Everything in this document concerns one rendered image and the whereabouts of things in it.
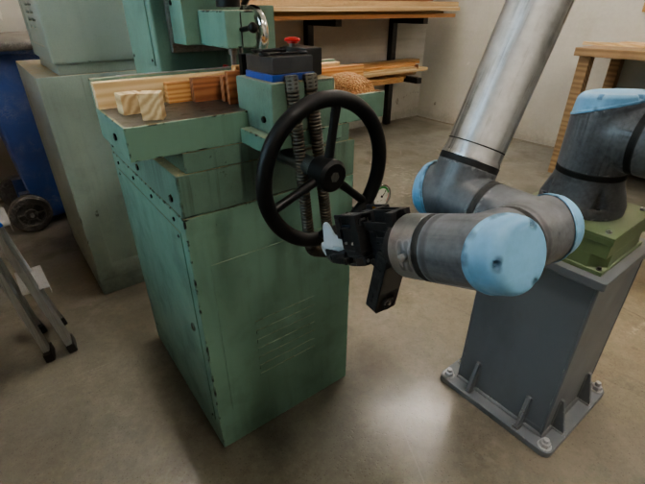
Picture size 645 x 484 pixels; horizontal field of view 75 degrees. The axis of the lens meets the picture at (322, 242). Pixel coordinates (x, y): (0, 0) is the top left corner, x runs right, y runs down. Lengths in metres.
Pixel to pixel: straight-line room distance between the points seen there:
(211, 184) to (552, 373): 0.97
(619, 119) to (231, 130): 0.80
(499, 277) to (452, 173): 0.22
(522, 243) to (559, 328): 0.73
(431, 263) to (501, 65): 0.30
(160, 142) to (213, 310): 0.40
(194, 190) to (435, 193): 0.46
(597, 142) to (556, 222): 0.54
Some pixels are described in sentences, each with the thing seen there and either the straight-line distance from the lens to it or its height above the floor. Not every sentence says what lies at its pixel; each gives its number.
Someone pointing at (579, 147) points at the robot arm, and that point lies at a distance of 1.12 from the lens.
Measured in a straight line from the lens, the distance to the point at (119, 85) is 0.96.
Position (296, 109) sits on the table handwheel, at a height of 0.93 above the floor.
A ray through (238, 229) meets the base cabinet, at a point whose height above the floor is 0.66.
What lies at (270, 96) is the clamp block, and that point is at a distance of 0.77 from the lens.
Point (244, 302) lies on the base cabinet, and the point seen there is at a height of 0.46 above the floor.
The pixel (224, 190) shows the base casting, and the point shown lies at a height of 0.75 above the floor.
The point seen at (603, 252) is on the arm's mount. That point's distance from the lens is 1.10.
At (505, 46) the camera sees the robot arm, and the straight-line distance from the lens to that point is 0.67.
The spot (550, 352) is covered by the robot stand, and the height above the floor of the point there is 0.30.
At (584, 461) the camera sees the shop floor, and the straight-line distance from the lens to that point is 1.46.
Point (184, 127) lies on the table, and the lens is 0.81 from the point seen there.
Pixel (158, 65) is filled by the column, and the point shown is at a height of 0.95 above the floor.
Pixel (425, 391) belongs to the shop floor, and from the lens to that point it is 1.46.
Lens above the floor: 1.07
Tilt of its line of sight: 29 degrees down
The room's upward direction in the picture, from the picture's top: straight up
